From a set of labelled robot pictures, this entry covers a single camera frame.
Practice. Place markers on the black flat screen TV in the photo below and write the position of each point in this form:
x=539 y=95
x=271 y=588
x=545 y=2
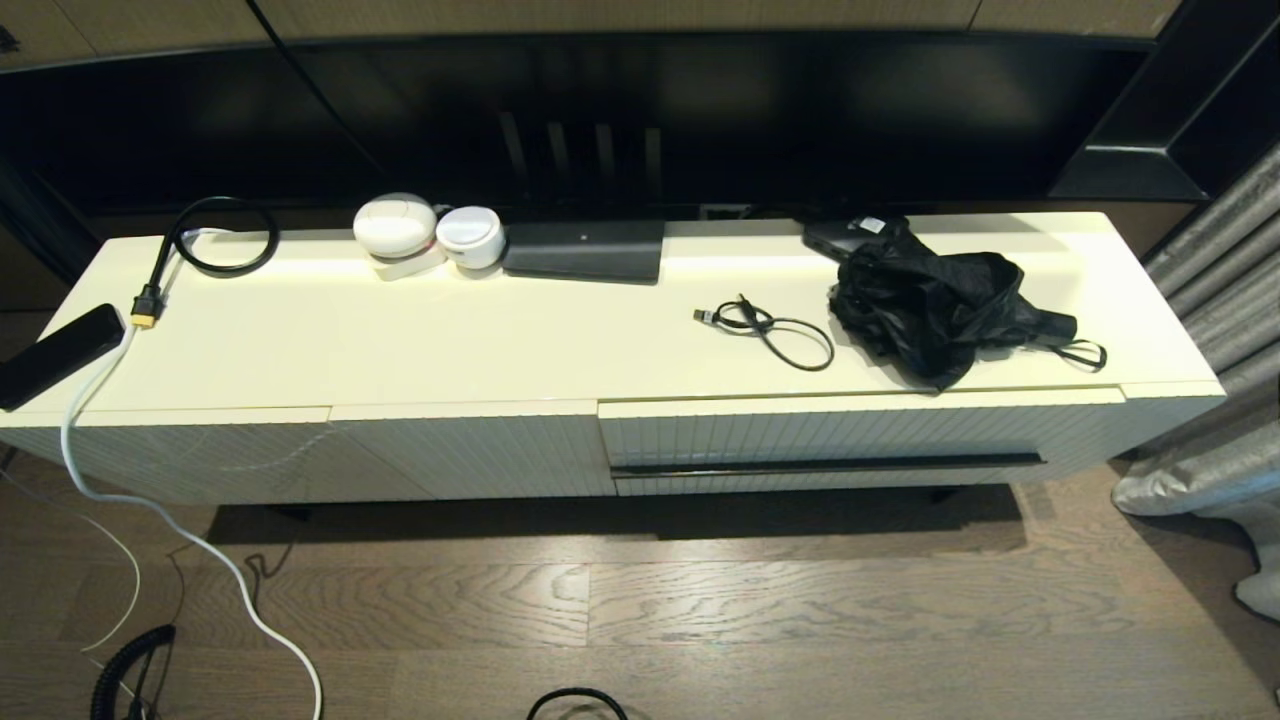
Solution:
x=750 y=100

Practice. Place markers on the black wall shelf frame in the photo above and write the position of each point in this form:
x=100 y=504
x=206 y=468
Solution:
x=1150 y=160

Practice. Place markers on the white flat device base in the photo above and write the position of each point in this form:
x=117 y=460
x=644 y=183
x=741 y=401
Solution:
x=405 y=268

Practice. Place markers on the long black rectangular device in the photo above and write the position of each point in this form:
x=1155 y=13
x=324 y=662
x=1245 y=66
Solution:
x=55 y=357

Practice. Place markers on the white cabinet drawer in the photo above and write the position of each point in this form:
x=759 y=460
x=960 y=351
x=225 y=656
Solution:
x=800 y=430

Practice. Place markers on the black umbrella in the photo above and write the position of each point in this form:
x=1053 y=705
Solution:
x=930 y=300

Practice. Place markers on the grey curtain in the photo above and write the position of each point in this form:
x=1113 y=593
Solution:
x=1220 y=260

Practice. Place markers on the white cream TV cabinet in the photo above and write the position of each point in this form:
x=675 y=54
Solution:
x=450 y=340

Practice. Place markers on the small white round device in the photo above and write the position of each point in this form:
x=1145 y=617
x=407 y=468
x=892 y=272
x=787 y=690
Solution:
x=470 y=238

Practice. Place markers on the flat black set-top box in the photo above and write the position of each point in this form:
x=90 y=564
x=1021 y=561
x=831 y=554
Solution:
x=583 y=250

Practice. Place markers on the small black box with sticker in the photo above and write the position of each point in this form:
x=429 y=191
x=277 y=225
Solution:
x=833 y=238

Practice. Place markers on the large white round device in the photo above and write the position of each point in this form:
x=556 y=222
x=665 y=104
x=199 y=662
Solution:
x=394 y=225

